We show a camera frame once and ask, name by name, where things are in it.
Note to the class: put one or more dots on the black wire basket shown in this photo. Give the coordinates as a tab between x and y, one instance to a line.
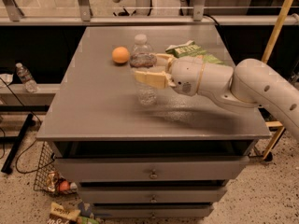
47	177

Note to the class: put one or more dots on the yellow wooden ladder frame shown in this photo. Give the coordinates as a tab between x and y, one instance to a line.
266	55

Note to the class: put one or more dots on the clear plastic water bottle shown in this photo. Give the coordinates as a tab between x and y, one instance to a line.
142	59

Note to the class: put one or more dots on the snack bag on floor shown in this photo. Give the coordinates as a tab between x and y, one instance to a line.
60	215

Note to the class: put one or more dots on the orange ball in basket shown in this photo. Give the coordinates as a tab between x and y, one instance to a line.
64	186

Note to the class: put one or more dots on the water bottle on ledge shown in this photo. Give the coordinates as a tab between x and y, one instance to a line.
26	78

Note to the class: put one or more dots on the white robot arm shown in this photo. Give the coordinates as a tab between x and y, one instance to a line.
250	84

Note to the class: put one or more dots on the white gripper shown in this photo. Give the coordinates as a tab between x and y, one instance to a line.
186	75

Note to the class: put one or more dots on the orange fruit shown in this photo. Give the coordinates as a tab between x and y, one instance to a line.
120	55

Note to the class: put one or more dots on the black metal stand leg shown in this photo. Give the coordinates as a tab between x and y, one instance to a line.
16	142

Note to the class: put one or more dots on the green chip bag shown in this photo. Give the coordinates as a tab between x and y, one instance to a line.
191	49

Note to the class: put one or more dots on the grey drawer cabinet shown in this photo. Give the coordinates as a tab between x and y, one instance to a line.
170	159

